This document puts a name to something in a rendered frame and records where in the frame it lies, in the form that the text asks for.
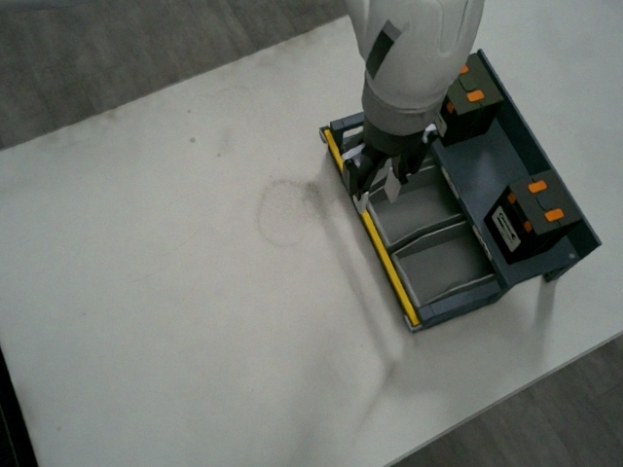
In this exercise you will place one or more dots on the dark grey bin rack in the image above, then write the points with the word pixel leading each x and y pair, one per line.
pixel 482 167

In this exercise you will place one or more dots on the yellow bar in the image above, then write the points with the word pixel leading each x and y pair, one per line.
pixel 373 233

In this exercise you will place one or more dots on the grey open bin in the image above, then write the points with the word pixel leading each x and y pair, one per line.
pixel 426 199
pixel 441 263
pixel 382 173

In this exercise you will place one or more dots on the dark grey tool case with orange latches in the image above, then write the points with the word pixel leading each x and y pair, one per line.
pixel 531 216

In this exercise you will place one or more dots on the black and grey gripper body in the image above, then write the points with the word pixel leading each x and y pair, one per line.
pixel 387 143

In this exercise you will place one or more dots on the dark green case with orange latches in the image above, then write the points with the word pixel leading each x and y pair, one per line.
pixel 470 105

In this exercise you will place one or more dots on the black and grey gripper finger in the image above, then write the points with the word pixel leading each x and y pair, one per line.
pixel 359 180
pixel 403 164

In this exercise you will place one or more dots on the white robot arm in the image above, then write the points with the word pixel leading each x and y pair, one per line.
pixel 412 49

